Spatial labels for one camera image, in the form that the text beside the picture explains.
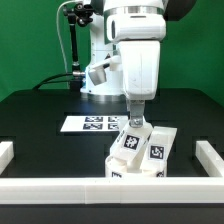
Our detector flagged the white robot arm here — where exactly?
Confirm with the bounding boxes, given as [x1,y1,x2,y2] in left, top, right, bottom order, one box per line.
[81,0,197,128]

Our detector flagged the black cables on table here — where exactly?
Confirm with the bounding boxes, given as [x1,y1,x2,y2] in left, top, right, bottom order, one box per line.
[32,72,83,90]

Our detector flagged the white left fence block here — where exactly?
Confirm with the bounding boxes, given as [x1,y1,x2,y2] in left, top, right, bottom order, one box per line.
[0,141,14,175]

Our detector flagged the white round stool seat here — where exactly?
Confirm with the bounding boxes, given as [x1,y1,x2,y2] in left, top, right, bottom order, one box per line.
[105,155,167,179]

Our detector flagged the white sheet with tags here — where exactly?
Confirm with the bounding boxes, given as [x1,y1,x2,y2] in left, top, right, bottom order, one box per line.
[61,115,128,132]

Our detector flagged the white front fence rail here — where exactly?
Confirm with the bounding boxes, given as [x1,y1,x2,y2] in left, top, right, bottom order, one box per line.
[0,177,224,204]

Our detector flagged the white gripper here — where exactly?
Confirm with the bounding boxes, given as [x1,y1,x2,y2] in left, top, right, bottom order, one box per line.
[106,13,166,128]

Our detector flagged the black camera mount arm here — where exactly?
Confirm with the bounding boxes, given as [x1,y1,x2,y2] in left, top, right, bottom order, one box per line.
[63,3,94,91]

